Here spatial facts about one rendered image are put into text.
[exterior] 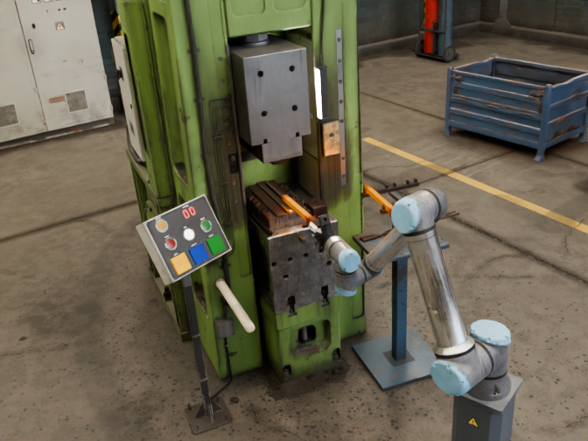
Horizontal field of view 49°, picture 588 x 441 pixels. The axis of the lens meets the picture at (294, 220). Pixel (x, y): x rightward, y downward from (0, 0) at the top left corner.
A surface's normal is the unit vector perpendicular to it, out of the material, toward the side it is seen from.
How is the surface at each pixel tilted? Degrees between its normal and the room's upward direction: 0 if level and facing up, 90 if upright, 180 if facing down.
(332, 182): 90
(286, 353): 89
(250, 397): 0
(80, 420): 0
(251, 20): 90
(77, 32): 90
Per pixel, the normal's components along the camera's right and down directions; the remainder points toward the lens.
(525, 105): -0.79, 0.31
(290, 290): 0.40, 0.39
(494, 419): 0.12, 0.44
